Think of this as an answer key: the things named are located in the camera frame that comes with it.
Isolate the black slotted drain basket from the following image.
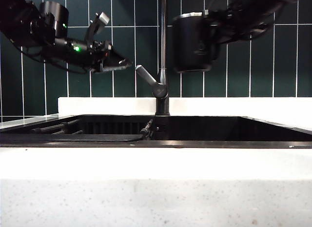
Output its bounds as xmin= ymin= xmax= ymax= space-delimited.
xmin=81 ymin=121 xmax=148 ymax=135

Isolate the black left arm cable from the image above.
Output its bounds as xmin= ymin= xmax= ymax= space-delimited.
xmin=9 ymin=39 xmax=90 ymax=75

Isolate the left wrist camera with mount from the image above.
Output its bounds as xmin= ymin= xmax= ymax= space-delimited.
xmin=84 ymin=11 xmax=111 ymax=42

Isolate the black mug with steel rim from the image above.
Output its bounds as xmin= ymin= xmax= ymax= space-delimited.
xmin=172 ymin=12 xmax=221 ymax=73

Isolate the dark metal kitchen faucet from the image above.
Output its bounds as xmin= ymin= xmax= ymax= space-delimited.
xmin=135 ymin=0 xmax=170 ymax=117

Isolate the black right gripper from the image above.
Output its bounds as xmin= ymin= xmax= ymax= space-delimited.
xmin=203 ymin=7 xmax=244 ymax=44

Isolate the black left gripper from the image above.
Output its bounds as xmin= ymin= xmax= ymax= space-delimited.
xmin=85 ymin=40 xmax=134 ymax=73

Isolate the black steel kitchen sink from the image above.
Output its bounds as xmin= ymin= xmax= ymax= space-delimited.
xmin=0 ymin=114 xmax=312 ymax=149

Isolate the black roll-up drying rack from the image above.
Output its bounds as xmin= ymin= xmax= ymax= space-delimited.
xmin=0 ymin=118 xmax=155 ymax=143

